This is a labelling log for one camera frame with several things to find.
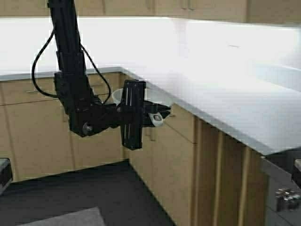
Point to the white frying pan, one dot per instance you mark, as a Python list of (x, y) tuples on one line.
[(157, 97)]

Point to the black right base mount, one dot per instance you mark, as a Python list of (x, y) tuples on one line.
[(296, 174)]

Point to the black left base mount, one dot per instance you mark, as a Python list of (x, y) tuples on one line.
[(6, 175)]

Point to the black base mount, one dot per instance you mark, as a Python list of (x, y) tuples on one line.
[(296, 174), (6, 175)]

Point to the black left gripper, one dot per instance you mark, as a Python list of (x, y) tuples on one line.
[(133, 118)]

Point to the grey floor mat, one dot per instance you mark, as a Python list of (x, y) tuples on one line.
[(87, 217)]

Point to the wooden lower base cabinet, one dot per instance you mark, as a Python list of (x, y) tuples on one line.
[(188, 173)]

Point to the wooden upper wall cabinet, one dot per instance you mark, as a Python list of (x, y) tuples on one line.
[(243, 11)]

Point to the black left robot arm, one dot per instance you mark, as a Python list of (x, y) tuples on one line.
[(87, 114)]

